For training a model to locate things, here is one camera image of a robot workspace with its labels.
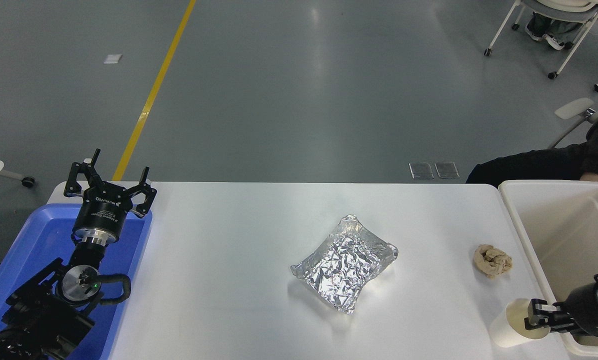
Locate metal floor outlet cover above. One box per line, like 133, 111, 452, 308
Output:
434, 161, 460, 179
409, 162, 435, 180

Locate grey chair with white armrest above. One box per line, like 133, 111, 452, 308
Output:
548, 97, 598, 150

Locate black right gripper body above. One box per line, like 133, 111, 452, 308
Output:
559, 282, 598, 337

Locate white paper cup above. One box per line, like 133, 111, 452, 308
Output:
490, 298, 551, 348

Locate crumpled tan paper ball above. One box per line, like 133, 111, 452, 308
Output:
473, 243, 513, 279

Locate large pale plastic bin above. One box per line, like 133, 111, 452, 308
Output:
498, 180, 598, 359

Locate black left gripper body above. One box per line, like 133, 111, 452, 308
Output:
73, 181, 133, 236

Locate white wheeled chair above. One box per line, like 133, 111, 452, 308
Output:
484, 0, 598, 81

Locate person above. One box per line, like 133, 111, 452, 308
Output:
465, 99, 598, 185

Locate crumpled silver foil tray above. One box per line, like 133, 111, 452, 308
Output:
290, 214, 399, 315

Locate blue plastic tray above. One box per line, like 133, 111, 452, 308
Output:
0, 202, 154, 360

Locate person's legs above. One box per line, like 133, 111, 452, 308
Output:
525, 11, 586, 51

